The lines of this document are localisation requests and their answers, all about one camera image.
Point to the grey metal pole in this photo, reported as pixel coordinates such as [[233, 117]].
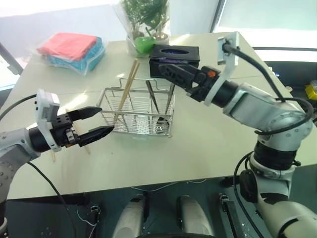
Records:
[[10, 59]]

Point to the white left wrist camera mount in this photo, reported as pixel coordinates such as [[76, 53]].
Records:
[[47, 109]]

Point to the black base platform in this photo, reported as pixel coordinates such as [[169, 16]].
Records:
[[44, 218]]

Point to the wooden chopstick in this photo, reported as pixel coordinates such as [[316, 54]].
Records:
[[135, 74], [130, 74]]

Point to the potted plant small white pot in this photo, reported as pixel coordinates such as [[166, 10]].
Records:
[[161, 37]]

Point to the potted plant large white pot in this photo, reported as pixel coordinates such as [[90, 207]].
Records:
[[135, 37]]

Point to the blue cloth pack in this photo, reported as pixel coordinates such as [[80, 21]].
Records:
[[94, 55]]

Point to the clear plastic bag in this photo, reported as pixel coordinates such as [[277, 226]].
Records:
[[84, 70]]

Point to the grey right robot leg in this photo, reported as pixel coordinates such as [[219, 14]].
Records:
[[193, 218]]

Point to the potted plant in wrap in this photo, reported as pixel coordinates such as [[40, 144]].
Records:
[[121, 17]]

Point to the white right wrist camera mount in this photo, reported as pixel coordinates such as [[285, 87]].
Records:
[[223, 78]]

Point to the green round object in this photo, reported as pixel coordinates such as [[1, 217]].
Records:
[[143, 44]]

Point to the grey robot leg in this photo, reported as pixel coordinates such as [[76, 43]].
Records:
[[193, 218], [130, 218]]

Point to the grey left robot leg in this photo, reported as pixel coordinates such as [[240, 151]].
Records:
[[130, 218]]

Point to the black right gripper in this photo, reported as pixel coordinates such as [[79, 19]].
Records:
[[203, 84]]

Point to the red cloth pack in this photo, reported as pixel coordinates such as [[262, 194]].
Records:
[[67, 45]]

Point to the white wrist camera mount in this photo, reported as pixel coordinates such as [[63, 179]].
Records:
[[223, 78], [47, 109]]

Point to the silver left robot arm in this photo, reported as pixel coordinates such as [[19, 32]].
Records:
[[15, 148]]

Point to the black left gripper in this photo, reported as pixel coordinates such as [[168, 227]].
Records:
[[60, 132]]

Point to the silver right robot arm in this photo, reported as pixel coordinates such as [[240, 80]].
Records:
[[247, 104]]

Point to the yellow box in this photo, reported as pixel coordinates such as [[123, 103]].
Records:
[[311, 90]]

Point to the black tissue box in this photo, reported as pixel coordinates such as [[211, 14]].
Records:
[[178, 59]]

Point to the flat metal utensil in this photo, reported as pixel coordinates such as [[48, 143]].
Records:
[[151, 94]]

